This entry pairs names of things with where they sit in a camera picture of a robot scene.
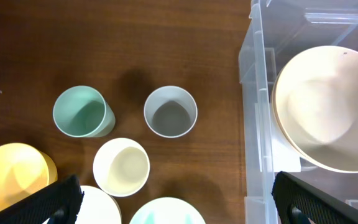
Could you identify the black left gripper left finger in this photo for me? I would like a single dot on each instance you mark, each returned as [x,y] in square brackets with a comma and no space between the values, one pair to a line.
[59,202]

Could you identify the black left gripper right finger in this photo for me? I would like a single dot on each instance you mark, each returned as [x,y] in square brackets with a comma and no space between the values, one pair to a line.
[299,202]

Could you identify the cream plastic cup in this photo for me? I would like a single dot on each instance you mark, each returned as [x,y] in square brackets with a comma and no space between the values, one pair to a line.
[121,167]

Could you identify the mint green plastic cup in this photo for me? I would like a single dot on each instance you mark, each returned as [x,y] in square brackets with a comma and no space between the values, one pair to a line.
[82,112]

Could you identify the cream plastic bowl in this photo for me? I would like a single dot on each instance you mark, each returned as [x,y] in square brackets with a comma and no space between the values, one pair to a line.
[315,106]

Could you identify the grey plastic cup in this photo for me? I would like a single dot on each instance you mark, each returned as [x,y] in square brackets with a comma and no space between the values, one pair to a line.
[170,111]

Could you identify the white small bowl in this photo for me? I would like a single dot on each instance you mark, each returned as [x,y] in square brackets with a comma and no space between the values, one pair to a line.
[98,207]

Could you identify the yellow small bowl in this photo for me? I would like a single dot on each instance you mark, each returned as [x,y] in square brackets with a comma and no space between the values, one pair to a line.
[24,170]

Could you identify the mint green small bowl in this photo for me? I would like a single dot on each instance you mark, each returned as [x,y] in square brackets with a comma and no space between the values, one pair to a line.
[167,210]

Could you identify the clear plastic storage bin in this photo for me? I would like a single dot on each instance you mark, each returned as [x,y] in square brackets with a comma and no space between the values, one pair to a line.
[279,30]

